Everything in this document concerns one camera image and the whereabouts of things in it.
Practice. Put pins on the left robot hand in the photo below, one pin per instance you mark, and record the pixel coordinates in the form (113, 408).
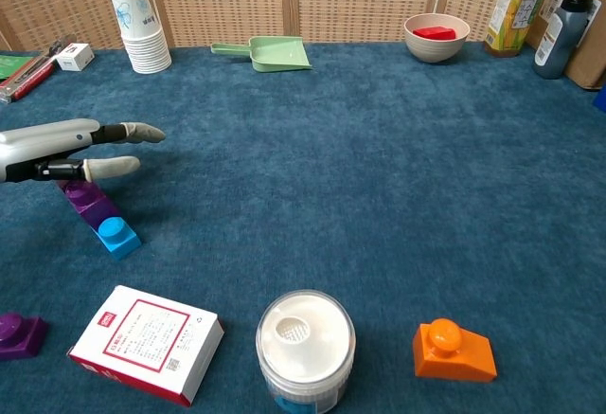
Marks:
(42, 146)

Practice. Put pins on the purple toy block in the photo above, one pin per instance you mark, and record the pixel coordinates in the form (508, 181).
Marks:
(90, 203)

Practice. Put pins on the light blue toy block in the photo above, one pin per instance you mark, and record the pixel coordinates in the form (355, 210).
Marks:
(118, 239)

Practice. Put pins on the stack of paper cups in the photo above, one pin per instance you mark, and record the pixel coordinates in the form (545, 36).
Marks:
(142, 30)

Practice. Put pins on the small purple block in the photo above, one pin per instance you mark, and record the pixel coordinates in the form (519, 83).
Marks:
(21, 338)

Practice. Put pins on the red object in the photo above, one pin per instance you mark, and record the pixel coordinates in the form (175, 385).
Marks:
(433, 33)

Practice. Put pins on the orange toy block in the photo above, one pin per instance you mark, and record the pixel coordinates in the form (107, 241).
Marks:
(454, 354)

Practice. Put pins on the dark blue toy block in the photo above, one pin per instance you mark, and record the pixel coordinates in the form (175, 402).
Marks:
(601, 101)

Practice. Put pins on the red utility knife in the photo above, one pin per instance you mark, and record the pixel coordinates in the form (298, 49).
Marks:
(28, 77)

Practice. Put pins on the small white box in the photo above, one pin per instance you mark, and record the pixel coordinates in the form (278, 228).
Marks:
(75, 57)

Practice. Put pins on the wicker folding screen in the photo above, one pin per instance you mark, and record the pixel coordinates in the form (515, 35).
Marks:
(227, 2)

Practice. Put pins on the mint green dustpan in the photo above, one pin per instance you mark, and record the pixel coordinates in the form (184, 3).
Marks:
(279, 56)

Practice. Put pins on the blue table cloth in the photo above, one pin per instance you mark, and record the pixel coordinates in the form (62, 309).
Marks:
(331, 172)

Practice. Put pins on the white lidded plastic jar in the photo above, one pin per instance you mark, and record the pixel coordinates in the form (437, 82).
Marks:
(305, 343)

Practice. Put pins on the pink bowl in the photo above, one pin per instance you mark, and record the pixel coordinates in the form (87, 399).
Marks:
(435, 49)

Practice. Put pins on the yellow tea bottle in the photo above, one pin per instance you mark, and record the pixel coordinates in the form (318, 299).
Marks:
(513, 11)

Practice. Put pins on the dark grey bottle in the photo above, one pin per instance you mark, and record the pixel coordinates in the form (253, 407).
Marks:
(556, 40)

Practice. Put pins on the open cardboard box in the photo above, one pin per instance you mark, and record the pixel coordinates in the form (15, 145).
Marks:
(592, 49)

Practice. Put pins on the white box with red frame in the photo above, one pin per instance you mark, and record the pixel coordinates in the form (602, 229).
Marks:
(147, 338)

